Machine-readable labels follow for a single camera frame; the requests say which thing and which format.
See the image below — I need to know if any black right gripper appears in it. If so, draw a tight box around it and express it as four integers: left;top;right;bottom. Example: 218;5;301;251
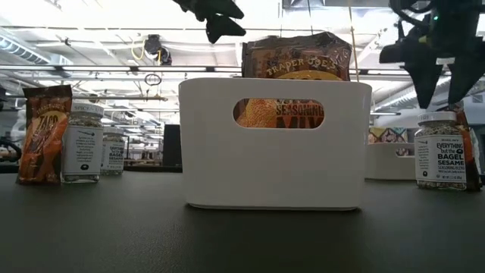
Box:
378;26;485;110

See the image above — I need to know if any orange taco seasoning packet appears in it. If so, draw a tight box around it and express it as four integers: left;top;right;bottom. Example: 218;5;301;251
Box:
17;84;74;186
450;102;482;192
233;31;353;130

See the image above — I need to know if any white cap seasoning jar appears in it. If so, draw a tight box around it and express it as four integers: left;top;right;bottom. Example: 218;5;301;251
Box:
61;101;105;184
413;111;469;191
100;127;126;176

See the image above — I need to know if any multicolour patterned panel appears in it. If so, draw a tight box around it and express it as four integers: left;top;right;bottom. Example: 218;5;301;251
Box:
368;127;409;144

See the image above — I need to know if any light grey plastic bin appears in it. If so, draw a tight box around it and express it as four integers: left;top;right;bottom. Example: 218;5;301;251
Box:
364;142;418;181

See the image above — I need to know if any black monitor panel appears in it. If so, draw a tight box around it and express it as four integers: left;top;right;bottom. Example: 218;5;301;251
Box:
162;124;183;168

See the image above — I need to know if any white plastic bin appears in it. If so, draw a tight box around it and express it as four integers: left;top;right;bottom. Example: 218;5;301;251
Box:
177;77;373;212

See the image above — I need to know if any black ceiling cable reel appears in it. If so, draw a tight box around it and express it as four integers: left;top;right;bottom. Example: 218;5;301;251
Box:
143;33;174;66

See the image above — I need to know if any black hanging ring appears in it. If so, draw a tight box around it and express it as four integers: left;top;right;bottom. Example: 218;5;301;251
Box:
143;73;163;87

